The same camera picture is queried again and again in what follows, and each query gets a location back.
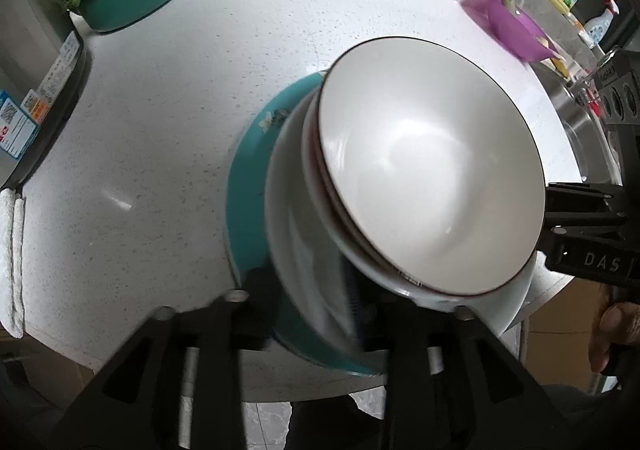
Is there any small white bowl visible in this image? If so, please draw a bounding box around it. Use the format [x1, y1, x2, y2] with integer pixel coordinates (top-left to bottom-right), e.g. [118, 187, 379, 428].
[300, 91, 480, 311]

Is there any large white bowl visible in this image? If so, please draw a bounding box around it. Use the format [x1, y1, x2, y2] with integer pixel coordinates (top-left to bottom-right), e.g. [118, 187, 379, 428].
[263, 94, 539, 356]

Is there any teal floral plate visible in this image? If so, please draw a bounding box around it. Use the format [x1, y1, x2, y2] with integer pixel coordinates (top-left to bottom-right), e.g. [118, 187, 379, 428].
[226, 72, 385, 375]

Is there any red rimmed ceramic bowl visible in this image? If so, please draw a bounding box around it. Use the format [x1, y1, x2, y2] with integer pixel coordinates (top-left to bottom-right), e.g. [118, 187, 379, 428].
[317, 36, 546, 296]

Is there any person right hand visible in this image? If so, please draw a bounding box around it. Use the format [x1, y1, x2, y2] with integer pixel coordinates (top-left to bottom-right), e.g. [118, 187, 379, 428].
[588, 300, 639, 373]

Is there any stainless steel sink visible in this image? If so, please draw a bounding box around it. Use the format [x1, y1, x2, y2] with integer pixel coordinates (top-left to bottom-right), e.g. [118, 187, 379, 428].
[533, 64, 622, 185]

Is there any yellow sponge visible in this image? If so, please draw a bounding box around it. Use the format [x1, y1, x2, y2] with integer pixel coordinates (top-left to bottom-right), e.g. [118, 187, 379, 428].
[550, 57, 572, 80]

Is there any white spray bottle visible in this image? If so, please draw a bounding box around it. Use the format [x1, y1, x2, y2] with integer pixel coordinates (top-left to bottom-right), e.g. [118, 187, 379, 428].
[582, 0, 620, 50]

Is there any purple plastic bowl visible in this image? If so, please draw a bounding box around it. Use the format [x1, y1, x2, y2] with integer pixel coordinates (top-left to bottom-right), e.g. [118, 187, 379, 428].
[460, 0, 561, 62]

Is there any green peeled vegetable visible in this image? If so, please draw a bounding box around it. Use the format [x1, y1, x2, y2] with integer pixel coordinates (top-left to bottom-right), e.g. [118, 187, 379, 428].
[502, 0, 520, 16]

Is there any white cloth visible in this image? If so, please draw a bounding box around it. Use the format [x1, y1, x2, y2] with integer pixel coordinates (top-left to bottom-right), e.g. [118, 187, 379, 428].
[0, 189, 25, 338]

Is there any stainless steel rice cooker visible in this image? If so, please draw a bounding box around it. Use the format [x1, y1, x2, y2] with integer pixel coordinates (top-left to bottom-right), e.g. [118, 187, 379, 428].
[1, 0, 87, 189]

